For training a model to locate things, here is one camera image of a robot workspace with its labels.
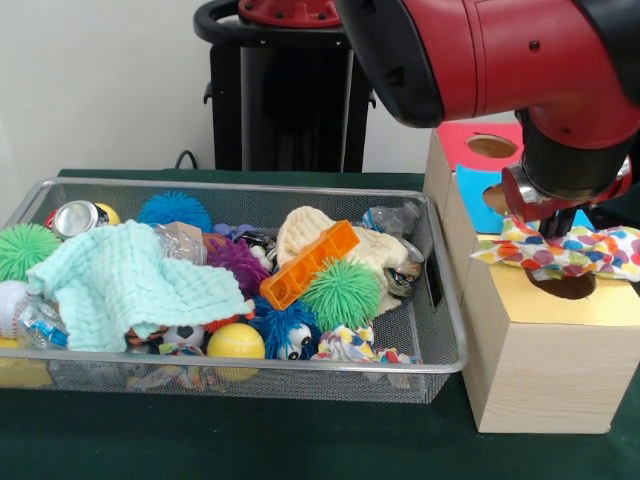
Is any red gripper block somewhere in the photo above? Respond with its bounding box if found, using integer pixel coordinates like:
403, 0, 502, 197
501, 158, 634, 239

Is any white polka dot cloth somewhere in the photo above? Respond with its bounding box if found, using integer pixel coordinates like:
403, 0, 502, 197
469, 217, 640, 284

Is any wooden box with three holes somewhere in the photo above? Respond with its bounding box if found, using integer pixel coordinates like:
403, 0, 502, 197
422, 122, 640, 435

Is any shallow mesh bin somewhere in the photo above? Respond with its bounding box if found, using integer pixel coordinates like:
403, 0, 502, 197
0, 177, 471, 406

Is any green spiky rubber ball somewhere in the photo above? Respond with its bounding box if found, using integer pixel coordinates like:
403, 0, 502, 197
0, 222, 62, 284
299, 257, 382, 334

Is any orange plastic block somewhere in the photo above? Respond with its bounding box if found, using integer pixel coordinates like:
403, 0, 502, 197
259, 219, 361, 311

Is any cream knitted cloth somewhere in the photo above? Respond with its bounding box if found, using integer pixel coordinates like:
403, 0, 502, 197
275, 205, 426, 316

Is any blue furry toy with eyes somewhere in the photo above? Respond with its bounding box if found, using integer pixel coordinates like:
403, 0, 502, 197
249, 297, 322, 362

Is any purple spiky rubber ball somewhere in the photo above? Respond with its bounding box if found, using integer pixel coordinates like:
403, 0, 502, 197
205, 237, 271, 301

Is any smooth yellow ball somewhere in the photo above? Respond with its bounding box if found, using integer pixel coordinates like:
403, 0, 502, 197
206, 322, 266, 360

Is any dark green table cloth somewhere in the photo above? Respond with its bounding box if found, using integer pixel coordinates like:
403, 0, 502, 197
0, 168, 640, 480

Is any blue spiky rubber ball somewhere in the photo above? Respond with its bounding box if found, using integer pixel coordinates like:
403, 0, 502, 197
137, 190, 214, 234

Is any mint green cloth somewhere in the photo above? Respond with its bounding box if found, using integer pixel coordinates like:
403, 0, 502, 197
25, 219, 255, 354

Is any crushed silver drink can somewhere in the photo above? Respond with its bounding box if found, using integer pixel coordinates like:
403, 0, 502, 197
49, 199, 114, 240

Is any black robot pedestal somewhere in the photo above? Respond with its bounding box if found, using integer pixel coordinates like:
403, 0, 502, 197
192, 0, 381, 174

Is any black cable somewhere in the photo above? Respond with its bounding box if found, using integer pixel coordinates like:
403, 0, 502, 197
173, 148, 200, 171

